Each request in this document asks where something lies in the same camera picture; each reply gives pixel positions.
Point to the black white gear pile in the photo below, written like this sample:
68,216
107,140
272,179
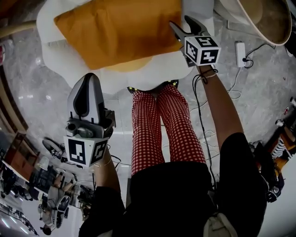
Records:
54,150

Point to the white power strip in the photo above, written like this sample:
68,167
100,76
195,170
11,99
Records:
240,53

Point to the person's left forearm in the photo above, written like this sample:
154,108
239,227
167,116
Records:
107,176

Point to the black and beige wrist bands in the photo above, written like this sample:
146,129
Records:
208,73

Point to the person's black shirt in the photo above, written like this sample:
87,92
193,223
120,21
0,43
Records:
173,203

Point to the clear large water jug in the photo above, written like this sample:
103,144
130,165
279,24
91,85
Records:
2,53

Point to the person's right black shoe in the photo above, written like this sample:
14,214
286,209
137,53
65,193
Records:
171,83

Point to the person's right forearm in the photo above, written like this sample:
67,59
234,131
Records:
219,108

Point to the white bucket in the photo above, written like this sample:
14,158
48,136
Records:
43,162

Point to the person's red checked trousers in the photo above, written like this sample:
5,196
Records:
148,129

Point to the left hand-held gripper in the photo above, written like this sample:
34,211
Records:
76,150

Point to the yellow seat pad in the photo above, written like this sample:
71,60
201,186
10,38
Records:
129,66

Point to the person's black shoe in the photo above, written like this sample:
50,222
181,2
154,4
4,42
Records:
133,89
171,83

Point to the person's left black shoe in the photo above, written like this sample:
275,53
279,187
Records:
133,89

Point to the brown cabinet with white top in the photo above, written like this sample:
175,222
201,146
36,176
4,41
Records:
20,157

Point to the orange pillow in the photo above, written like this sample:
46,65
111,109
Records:
115,30

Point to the wooden platform steps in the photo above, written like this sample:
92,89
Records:
11,104

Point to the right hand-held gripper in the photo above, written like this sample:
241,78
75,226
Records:
203,53

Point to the white round beanbag chair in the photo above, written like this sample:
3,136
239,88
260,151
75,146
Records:
162,71

